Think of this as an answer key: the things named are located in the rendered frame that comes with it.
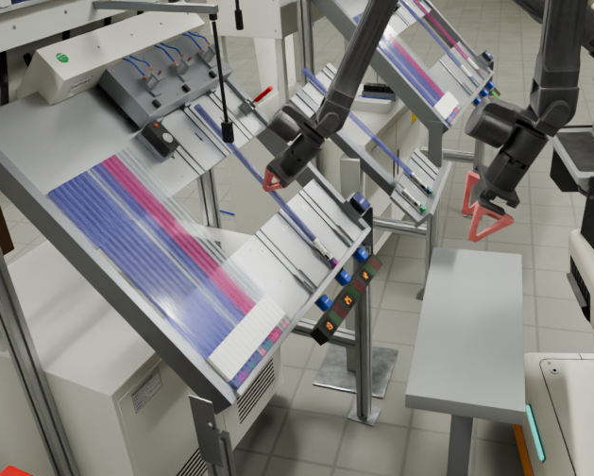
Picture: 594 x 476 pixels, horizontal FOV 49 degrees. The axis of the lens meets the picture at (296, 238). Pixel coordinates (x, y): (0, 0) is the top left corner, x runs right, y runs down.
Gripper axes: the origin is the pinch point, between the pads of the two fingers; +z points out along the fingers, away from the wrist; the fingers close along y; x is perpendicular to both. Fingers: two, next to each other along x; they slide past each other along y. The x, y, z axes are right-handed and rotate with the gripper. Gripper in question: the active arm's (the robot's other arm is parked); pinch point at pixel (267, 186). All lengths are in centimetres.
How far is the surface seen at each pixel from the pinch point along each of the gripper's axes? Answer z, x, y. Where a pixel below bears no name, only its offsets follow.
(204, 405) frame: 0, 22, 54
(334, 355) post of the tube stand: 69, 58, -43
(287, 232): 1.9, 11.3, 4.2
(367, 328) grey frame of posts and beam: 27, 49, -21
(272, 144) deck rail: 4.6, -7.8, -18.4
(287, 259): 1.7, 15.5, 10.6
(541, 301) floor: 28, 104, -106
